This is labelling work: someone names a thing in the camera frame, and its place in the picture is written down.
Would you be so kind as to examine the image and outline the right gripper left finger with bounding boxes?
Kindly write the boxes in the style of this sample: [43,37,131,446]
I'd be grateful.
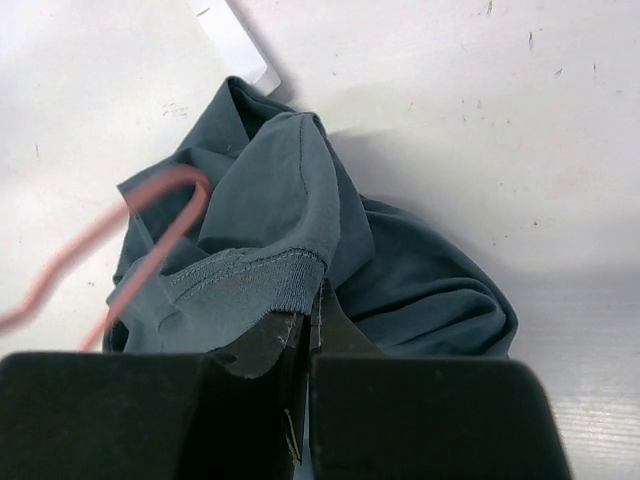
[1,313,303,479]

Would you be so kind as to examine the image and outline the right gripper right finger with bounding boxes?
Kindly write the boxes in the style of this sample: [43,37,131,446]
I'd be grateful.
[309,284,571,479]

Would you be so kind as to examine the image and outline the blue t shirt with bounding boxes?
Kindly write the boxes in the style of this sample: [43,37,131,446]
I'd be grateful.
[102,77,518,356]

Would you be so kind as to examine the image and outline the pink wire hanger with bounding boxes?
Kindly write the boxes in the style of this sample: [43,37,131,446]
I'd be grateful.
[0,166,214,352]

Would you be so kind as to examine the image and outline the white clothes rack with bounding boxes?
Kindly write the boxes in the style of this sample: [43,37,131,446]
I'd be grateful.
[188,0,281,96]

